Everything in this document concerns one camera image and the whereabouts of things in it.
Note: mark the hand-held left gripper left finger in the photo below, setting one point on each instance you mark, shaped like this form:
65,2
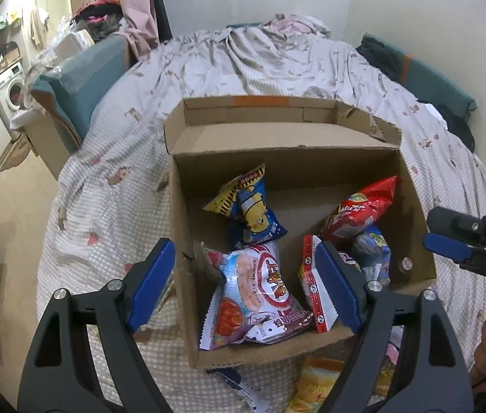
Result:
150,284

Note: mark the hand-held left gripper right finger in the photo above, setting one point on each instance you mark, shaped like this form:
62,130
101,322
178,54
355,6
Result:
340,286

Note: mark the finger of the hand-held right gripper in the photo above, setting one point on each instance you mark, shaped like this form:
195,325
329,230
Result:
445,243
449,221

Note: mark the red white snack packet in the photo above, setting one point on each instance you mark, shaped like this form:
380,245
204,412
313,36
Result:
312,284

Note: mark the light blue snack packet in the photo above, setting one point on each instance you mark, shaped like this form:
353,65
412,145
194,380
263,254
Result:
372,245

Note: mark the red snack bag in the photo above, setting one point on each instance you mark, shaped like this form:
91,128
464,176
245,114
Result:
355,215

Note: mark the pink white shrimp chips bag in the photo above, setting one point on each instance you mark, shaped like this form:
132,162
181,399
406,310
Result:
247,297

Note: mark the yellow chips bag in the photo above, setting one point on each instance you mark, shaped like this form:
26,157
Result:
316,383

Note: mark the blue yellow cartoon snack bag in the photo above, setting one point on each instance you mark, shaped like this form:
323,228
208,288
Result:
251,211

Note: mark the brown cardboard box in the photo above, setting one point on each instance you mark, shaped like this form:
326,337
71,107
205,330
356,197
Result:
294,172

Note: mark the dark cloth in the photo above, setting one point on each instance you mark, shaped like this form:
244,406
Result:
460,131

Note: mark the teal cushion with orange stripe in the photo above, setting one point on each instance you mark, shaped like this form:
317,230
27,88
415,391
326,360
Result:
441,90

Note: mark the beige bedside cabinet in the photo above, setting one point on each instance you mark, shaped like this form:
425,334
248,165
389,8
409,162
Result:
45,146

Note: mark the black garment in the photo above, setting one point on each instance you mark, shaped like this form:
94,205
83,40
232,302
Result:
378,56

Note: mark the brown floor mat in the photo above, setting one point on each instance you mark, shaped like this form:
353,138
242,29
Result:
16,155

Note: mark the white washing machine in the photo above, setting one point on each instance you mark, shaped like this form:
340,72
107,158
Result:
8,99

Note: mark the pink crumpled cloth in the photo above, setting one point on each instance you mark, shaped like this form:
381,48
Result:
294,25

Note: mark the white plastic box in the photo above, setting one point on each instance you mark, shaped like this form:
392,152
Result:
75,44

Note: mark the pile of dark clothes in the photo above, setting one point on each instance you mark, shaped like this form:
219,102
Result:
99,19

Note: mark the pink curtain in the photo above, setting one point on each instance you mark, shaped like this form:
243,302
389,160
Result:
137,13

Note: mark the black pole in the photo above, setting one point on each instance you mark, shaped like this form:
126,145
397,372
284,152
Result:
161,4

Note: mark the hanging cream towel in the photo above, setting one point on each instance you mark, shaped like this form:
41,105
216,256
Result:
38,26

